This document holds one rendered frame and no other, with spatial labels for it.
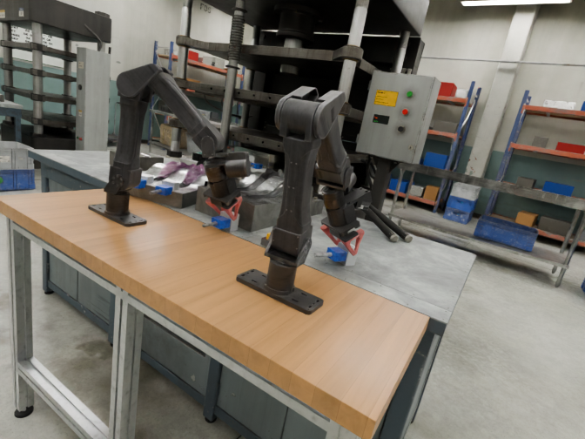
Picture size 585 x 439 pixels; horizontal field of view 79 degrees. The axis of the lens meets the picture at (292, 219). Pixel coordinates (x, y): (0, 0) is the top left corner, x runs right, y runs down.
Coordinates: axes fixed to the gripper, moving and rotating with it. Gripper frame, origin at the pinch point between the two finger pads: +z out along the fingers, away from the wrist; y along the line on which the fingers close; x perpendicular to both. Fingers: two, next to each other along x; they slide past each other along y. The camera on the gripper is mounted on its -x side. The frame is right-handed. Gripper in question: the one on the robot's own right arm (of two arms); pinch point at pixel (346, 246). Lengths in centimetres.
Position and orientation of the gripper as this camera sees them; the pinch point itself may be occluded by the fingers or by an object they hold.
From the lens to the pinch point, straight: 103.8
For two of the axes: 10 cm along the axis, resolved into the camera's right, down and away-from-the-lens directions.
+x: -8.3, 4.6, -3.2
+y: -5.0, -3.2, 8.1
